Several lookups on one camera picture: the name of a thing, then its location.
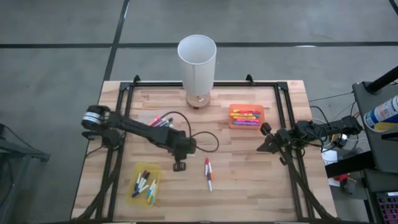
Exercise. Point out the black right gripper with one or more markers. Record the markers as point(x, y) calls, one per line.
point(280, 140)

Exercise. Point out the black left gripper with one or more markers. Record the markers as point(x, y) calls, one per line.
point(182, 144)

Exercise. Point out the red cap thin marker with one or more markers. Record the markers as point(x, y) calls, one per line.
point(206, 165)

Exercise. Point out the purple highlighter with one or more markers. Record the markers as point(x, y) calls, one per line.
point(247, 123)

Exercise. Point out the green highlighter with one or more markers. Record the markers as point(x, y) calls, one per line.
point(257, 117)

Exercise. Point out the orange cap thin marker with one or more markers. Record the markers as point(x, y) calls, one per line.
point(211, 174)

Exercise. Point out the pink highlighter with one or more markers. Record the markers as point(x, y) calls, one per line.
point(247, 120)

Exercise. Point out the purple cap thin marker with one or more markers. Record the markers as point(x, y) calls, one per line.
point(210, 183)
point(144, 177)

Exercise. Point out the teal cap thin marker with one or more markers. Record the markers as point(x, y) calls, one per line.
point(150, 188)

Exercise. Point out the red highlighter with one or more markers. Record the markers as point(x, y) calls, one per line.
point(250, 112)

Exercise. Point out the light blue cap white marker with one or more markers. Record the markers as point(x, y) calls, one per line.
point(153, 197)

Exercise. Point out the orange highlighter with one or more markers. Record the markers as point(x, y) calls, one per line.
point(241, 114)

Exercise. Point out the dark blue cap thin marker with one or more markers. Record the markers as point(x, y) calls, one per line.
point(140, 191)
point(137, 182)

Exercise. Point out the black dry erase marker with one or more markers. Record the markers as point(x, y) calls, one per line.
point(169, 122)

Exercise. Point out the purple dry erase marker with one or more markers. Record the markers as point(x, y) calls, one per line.
point(162, 122)

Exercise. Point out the pink dry erase marker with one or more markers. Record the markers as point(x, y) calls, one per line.
point(154, 119)

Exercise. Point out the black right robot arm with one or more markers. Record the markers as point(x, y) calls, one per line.
point(342, 124)

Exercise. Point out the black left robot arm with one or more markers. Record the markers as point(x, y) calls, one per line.
point(136, 130)

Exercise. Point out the orange translucent plastic bin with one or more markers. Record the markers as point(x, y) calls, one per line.
point(247, 107)

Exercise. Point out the yellow translucent plastic bin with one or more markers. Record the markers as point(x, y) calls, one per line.
point(133, 199)

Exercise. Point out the white paper sheet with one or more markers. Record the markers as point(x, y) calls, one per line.
point(329, 155)

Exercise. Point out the small black power box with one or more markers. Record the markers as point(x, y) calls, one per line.
point(341, 140)

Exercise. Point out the small red object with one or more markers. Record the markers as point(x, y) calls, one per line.
point(341, 178)

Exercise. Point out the white shade wooden base lamp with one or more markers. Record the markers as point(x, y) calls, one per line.
point(197, 68)

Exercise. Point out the black equipment cart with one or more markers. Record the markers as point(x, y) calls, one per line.
point(373, 146)

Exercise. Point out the blue white wipes canister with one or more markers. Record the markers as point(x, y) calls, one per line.
point(381, 113)

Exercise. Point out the black round pole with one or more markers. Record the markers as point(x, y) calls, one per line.
point(382, 81)

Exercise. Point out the backlit black keyboard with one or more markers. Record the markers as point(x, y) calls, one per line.
point(387, 207)

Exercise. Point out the black mesh chair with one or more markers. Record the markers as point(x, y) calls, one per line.
point(18, 161)

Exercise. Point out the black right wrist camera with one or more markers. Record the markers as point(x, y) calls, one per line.
point(266, 128)

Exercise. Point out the black frame clamp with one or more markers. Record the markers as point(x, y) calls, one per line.
point(249, 78)
point(136, 78)

